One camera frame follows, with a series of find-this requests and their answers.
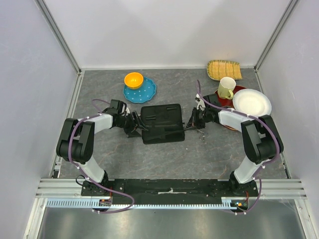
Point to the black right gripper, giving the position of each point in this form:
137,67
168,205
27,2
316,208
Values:
193,123

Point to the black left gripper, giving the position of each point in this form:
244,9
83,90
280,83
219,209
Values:
134,125

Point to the black zippered tool case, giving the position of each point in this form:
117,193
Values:
163,124

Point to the silver thinning scissors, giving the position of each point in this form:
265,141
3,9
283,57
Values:
202,135

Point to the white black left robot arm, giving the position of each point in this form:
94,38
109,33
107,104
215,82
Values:
76,140

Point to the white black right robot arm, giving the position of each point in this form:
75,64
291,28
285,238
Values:
261,140

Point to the blue polka dot plate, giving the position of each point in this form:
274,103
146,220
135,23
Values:
143,94

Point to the orange bowl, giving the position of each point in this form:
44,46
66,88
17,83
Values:
134,80

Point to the pale green mug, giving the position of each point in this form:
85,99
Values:
226,88

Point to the woven bamboo tray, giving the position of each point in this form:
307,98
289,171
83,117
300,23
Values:
218,69

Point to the white paper plate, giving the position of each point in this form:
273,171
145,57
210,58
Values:
252,102

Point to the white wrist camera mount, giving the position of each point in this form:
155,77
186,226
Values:
200,103

